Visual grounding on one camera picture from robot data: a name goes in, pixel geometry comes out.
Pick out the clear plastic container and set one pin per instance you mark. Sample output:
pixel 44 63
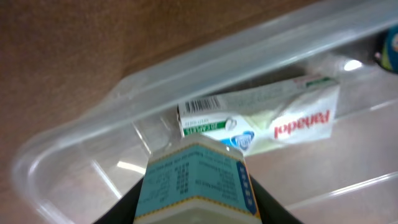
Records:
pixel 78 171

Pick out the white Panadol medicine box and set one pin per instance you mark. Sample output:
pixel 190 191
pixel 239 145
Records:
pixel 267 117

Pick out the small gold-lidded balm jar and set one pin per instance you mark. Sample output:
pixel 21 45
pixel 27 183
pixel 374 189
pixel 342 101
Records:
pixel 197 180

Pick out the dark syrup bottle white cap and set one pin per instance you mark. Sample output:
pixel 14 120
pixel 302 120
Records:
pixel 385 54

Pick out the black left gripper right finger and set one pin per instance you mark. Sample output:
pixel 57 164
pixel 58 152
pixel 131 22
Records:
pixel 270 210

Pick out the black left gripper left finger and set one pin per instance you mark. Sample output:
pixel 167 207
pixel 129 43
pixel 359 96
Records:
pixel 123 212

